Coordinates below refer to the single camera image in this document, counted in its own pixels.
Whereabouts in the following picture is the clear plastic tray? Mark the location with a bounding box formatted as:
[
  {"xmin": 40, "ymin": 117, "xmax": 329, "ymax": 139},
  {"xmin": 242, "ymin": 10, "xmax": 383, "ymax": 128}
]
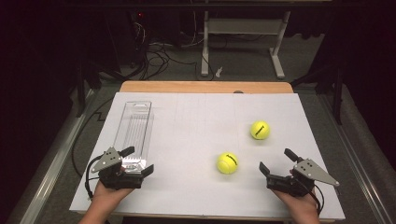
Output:
[{"xmin": 112, "ymin": 100, "xmax": 155, "ymax": 175}]

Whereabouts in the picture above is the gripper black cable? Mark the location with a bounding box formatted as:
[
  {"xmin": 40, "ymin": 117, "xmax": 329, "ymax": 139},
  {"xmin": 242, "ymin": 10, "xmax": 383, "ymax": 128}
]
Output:
[
  {"xmin": 84, "ymin": 154, "xmax": 104, "ymax": 200},
  {"xmin": 306, "ymin": 183, "xmax": 325, "ymax": 217}
]

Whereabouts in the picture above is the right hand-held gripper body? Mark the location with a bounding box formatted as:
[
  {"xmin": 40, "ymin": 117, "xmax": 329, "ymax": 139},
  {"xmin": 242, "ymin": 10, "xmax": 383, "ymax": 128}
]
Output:
[{"xmin": 265, "ymin": 158, "xmax": 341, "ymax": 198}]

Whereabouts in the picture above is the thin white cable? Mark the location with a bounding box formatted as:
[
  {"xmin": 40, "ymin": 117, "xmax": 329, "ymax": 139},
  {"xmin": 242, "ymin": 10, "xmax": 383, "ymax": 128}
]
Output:
[{"xmin": 190, "ymin": 10, "xmax": 200, "ymax": 45}]

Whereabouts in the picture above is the grey metal floor rail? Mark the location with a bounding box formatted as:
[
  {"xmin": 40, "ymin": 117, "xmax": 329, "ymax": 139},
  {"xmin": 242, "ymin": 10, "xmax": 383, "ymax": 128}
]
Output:
[
  {"xmin": 18, "ymin": 88, "xmax": 97, "ymax": 224},
  {"xmin": 317, "ymin": 92, "xmax": 396, "ymax": 224}
]

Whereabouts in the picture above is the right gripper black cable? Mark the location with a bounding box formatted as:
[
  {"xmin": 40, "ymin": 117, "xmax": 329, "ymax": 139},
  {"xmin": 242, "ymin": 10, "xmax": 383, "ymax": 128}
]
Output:
[{"xmin": 306, "ymin": 183, "xmax": 325, "ymax": 217}]

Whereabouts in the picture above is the black metal stand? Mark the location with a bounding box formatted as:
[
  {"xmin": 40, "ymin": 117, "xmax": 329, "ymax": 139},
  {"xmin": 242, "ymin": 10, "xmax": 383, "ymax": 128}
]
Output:
[
  {"xmin": 74, "ymin": 59, "xmax": 125, "ymax": 118},
  {"xmin": 290, "ymin": 62, "xmax": 345, "ymax": 125}
]

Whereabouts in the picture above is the tangle of black floor cables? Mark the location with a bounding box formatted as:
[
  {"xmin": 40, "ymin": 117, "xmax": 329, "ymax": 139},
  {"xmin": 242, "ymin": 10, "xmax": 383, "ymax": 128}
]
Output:
[{"xmin": 130, "ymin": 21, "xmax": 216, "ymax": 82}]

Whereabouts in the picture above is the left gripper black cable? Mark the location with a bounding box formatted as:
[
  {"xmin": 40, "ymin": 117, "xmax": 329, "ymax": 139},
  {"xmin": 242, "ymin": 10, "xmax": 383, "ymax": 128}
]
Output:
[{"xmin": 84, "ymin": 154, "xmax": 104, "ymax": 200}]

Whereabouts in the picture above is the yellow tennis ball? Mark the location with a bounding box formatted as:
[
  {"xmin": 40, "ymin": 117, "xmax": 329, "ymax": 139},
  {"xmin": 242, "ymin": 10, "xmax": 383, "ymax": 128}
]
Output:
[
  {"xmin": 216, "ymin": 151, "xmax": 239, "ymax": 175},
  {"xmin": 249, "ymin": 119, "xmax": 271, "ymax": 141}
]

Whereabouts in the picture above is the person's right hand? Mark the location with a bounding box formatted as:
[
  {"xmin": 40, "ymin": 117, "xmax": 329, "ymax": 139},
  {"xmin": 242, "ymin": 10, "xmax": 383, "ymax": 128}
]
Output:
[{"xmin": 272, "ymin": 188, "xmax": 321, "ymax": 224}]

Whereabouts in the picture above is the dark device with red light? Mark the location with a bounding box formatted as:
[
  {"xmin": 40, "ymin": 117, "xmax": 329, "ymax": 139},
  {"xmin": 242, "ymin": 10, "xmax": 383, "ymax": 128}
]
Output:
[{"xmin": 106, "ymin": 8, "xmax": 150, "ymax": 68}]

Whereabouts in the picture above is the wooden table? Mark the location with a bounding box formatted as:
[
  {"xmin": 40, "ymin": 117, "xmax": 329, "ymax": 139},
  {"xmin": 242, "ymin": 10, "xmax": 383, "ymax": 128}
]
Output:
[{"xmin": 102, "ymin": 80, "xmax": 335, "ymax": 224}]

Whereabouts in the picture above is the white board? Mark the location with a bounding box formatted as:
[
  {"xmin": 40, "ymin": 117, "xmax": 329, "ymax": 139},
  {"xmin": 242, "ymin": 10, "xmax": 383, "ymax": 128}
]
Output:
[{"xmin": 68, "ymin": 91, "xmax": 346, "ymax": 221}]

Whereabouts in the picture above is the person's left hand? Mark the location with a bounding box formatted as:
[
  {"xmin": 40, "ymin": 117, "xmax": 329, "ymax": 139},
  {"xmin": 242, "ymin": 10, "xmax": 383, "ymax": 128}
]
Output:
[{"xmin": 92, "ymin": 180, "xmax": 135, "ymax": 216}]

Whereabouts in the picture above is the long black floor cable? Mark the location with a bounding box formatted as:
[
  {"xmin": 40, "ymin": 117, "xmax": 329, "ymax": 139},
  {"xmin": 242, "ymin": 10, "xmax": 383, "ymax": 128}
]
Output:
[{"xmin": 70, "ymin": 96, "xmax": 115, "ymax": 174}]

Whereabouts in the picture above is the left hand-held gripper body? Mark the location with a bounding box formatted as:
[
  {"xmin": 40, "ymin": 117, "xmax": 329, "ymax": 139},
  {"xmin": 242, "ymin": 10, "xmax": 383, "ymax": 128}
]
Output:
[{"xmin": 90, "ymin": 147, "xmax": 148, "ymax": 190}]

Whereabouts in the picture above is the white metal stand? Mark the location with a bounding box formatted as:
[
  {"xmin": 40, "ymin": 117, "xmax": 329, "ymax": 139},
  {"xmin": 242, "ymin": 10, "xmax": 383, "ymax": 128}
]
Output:
[{"xmin": 200, "ymin": 10, "xmax": 292, "ymax": 80}]

